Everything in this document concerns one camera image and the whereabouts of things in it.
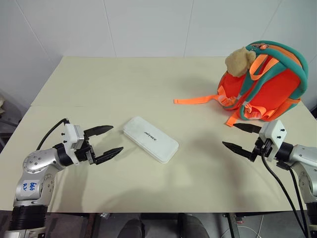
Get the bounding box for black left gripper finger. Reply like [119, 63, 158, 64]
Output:
[84, 125, 114, 138]
[95, 146, 124, 166]

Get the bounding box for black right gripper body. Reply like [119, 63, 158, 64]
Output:
[250, 137, 273, 163]

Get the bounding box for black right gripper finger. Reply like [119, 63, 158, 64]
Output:
[233, 123, 263, 135]
[221, 141, 255, 160]

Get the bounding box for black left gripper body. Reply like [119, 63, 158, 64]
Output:
[74, 130, 99, 166]

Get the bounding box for white rectangular case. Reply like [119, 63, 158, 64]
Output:
[123, 116, 180, 165]

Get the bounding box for orange and teal backpack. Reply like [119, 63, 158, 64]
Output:
[173, 40, 309, 128]

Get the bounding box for beige plush zipper charm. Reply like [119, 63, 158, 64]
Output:
[224, 47, 257, 77]

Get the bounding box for black metal table leg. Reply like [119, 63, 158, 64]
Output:
[222, 212, 246, 238]

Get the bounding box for dark rounded shape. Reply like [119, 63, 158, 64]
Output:
[178, 213, 210, 238]
[117, 218, 146, 238]

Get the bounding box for dark chair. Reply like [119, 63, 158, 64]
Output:
[0, 89, 28, 152]

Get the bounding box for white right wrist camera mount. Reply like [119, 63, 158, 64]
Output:
[257, 119, 288, 162]

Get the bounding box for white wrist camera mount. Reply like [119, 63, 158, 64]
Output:
[257, 119, 288, 162]
[61, 123, 85, 166]

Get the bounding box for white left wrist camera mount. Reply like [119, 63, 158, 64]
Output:
[61, 123, 85, 166]

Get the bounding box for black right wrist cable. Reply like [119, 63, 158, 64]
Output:
[261, 153, 309, 238]

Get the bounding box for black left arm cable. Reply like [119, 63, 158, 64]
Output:
[36, 118, 70, 151]

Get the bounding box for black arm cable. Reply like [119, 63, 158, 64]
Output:
[36, 118, 70, 151]
[288, 167, 308, 235]

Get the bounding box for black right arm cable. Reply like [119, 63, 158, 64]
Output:
[288, 167, 308, 235]

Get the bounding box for white floor cable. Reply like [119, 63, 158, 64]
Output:
[219, 214, 266, 238]

